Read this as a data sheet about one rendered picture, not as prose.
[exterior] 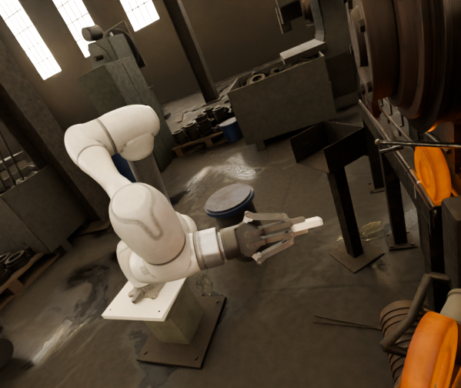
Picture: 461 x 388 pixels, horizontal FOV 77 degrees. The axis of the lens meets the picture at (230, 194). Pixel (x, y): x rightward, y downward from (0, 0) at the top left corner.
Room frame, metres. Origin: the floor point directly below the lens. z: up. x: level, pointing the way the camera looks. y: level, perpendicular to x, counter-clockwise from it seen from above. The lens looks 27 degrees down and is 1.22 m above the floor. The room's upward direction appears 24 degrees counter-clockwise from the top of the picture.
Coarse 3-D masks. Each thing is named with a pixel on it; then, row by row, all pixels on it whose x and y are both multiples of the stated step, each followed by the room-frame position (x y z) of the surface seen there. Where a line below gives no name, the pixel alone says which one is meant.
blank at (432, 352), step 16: (432, 320) 0.25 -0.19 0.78; (448, 320) 0.24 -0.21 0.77; (416, 336) 0.23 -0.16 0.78; (432, 336) 0.23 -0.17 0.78; (448, 336) 0.23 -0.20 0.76; (416, 352) 0.22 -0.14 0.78; (432, 352) 0.21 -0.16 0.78; (448, 352) 0.24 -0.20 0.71; (416, 368) 0.21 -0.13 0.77; (432, 368) 0.20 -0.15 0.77; (448, 368) 0.23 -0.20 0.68; (416, 384) 0.19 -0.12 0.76; (432, 384) 0.19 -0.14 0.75; (448, 384) 0.22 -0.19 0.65
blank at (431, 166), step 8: (416, 152) 0.66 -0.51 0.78; (424, 152) 0.60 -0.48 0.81; (432, 152) 0.58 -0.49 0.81; (440, 152) 0.57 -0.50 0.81; (416, 160) 0.66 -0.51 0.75; (424, 160) 0.60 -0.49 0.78; (432, 160) 0.57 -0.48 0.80; (440, 160) 0.56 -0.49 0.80; (416, 168) 0.67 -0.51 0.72; (424, 168) 0.64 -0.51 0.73; (432, 168) 0.56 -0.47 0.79; (440, 168) 0.55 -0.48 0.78; (448, 168) 0.54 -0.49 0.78; (424, 176) 0.63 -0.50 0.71; (432, 176) 0.56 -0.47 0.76; (440, 176) 0.54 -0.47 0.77; (448, 176) 0.53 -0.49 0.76; (424, 184) 0.62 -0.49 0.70; (432, 184) 0.56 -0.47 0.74; (440, 184) 0.54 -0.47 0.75; (448, 184) 0.53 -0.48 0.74; (432, 192) 0.57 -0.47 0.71; (440, 192) 0.54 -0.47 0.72; (448, 192) 0.53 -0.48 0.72; (440, 200) 0.55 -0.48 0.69
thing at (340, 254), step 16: (320, 128) 1.32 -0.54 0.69; (336, 128) 1.23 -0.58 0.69; (352, 128) 1.13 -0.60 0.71; (304, 144) 1.30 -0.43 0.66; (320, 144) 1.31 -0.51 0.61; (336, 144) 1.04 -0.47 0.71; (352, 144) 1.05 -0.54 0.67; (304, 160) 1.27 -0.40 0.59; (320, 160) 1.19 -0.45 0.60; (336, 160) 1.04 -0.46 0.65; (352, 160) 1.05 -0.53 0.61; (336, 176) 1.12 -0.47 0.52; (336, 192) 1.14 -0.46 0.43; (336, 208) 1.17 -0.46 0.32; (352, 208) 1.13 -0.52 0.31; (352, 224) 1.13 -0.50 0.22; (352, 240) 1.12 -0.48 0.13; (336, 256) 1.18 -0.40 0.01; (352, 256) 1.13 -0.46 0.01; (368, 256) 1.09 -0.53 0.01; (352, 272) 1.05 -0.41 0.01
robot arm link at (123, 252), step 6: (120, 246) 1.15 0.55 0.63; (126, 246) 1.14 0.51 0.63; (120, 252) 1.14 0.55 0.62; (126, 252) 1.12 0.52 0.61; (120, 258) 1.13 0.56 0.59; (126, 258) 1.11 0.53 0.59; (120, 264) 1.13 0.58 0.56; (126, 264) 1.11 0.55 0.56; (126, 270) 1.11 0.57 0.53; (126, 276) 1.13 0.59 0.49; (132, 276) 1.10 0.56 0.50; (132, 282) 1.11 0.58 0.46; (138, 282) 1.10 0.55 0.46
